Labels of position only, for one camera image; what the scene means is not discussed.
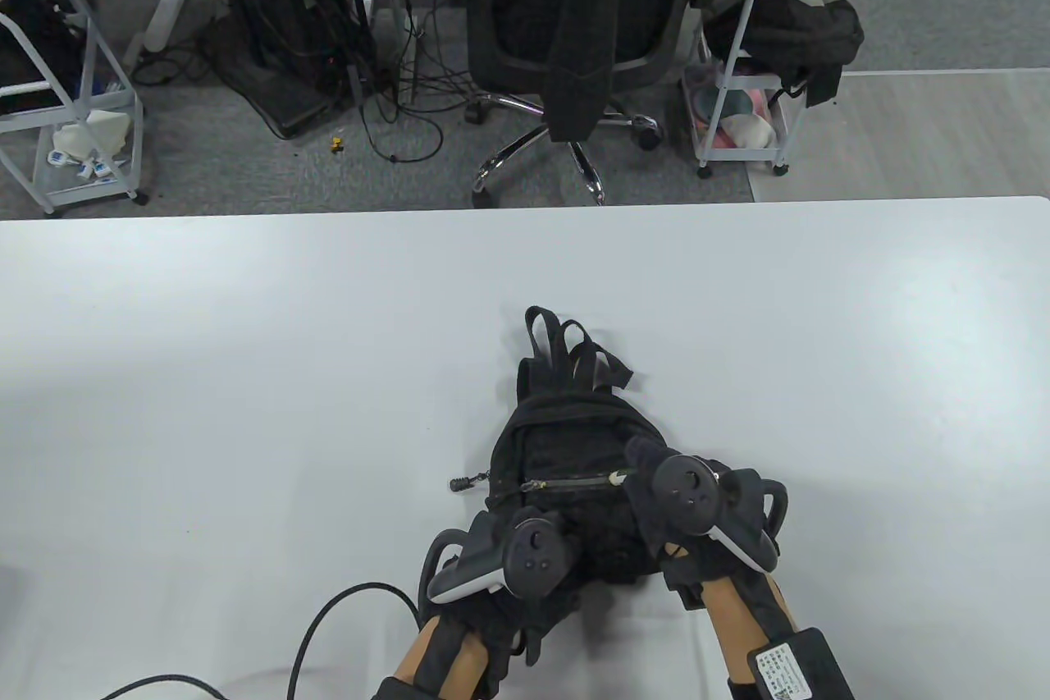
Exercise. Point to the person's left hand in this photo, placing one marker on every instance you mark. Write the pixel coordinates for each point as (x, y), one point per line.
(558, 601)

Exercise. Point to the person's right hand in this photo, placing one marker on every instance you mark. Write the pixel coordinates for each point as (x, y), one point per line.
(644, 503)

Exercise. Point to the small green lubricant tube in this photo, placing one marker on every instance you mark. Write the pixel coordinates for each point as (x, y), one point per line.
(621, 477)

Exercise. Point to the black round tracking controller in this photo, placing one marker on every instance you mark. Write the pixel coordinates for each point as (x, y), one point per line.
(533, 556)
(689, 491)

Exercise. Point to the person's left forearm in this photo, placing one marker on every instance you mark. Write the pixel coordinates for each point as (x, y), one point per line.
(459, 663)

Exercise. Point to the person's right forearm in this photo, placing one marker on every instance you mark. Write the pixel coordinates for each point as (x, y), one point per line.
(734, 618)

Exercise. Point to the black wrist-mounted box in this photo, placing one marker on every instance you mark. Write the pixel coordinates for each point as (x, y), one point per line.
(792, 667)
(406, 690)

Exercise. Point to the white plush item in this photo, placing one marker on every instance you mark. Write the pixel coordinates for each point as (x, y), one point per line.
(748, 130)

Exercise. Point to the teal bowl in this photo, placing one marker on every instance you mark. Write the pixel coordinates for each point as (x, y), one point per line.
(722, 105)

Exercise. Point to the pink cloth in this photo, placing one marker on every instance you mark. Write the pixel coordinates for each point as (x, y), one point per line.
(764, 102)

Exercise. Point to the white rolling cart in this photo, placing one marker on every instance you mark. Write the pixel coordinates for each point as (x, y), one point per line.
(738, 35)

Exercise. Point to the black bag on cart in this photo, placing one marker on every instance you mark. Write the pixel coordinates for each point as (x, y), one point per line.
(787, 27)

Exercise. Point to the white crumpled bag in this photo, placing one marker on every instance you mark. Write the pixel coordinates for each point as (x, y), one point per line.
(90, 130)

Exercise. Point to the black bag in rack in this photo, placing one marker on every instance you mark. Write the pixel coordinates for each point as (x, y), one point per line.
(33, 43)

